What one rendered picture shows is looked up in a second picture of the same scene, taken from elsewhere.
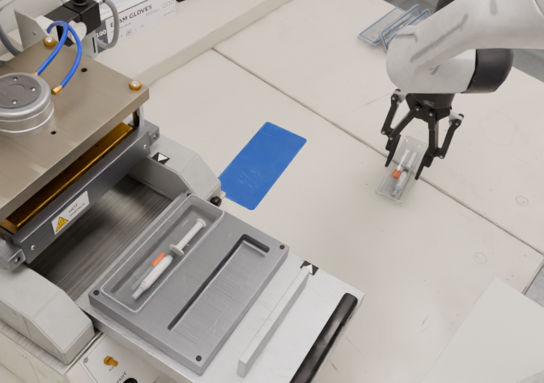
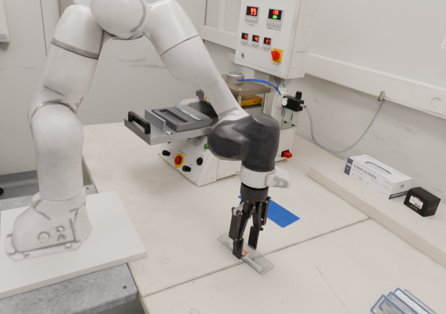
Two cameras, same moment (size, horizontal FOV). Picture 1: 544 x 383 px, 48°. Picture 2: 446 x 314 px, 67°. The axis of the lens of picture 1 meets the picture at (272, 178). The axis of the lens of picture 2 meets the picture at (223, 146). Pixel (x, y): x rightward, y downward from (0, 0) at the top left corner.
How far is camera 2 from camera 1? 153 cm
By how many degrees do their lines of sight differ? 87
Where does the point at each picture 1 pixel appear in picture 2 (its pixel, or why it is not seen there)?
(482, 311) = (133, 235)
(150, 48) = (351, 185)
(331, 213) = (225, 218)
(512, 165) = not seen: outside the picture
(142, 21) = (368, 180)
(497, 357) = (109, 228)
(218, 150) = (279, 198)
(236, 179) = not seen: hidden behind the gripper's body
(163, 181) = not seen: hidden behind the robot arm
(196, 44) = (361, 201)
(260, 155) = (273, 208)
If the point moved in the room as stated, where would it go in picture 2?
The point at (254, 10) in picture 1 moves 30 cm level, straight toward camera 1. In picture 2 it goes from (411, 234) to (320, 208)
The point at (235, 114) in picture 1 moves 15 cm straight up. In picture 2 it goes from (306, 210) to (315, 174)
